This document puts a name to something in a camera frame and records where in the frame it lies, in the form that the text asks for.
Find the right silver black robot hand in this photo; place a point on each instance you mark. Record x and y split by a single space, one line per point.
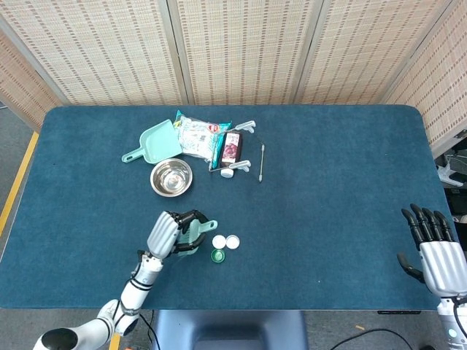
445 266

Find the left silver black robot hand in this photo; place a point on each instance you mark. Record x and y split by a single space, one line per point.
163 233

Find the green round cap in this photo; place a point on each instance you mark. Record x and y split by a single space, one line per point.
218 255

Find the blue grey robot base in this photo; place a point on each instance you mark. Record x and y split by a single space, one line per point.
230 330

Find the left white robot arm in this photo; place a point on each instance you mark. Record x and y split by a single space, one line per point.
136 291

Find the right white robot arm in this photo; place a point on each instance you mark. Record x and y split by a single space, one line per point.
454 324

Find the white round plastic cap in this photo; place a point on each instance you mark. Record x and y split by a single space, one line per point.
227 173

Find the stainless steel bowl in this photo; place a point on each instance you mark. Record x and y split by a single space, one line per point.
171 177

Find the black box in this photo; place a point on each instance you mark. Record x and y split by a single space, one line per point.
458 202

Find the black table control panel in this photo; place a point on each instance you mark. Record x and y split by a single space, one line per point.
398 312

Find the mint green dustpan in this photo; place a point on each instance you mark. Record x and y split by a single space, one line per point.
160 142

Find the white plastic stand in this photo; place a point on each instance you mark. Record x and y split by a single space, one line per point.
450 171

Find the white snack bag teal edges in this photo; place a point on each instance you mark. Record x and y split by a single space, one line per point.
197 140

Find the dark red juice carton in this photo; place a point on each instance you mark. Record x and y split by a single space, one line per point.
231 147

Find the yellow floor tape strip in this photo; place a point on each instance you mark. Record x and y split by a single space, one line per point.
115 342
18 182

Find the woven folding screen panel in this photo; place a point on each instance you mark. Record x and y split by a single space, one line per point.
441 80
244 47
102 47
22 84
365 47

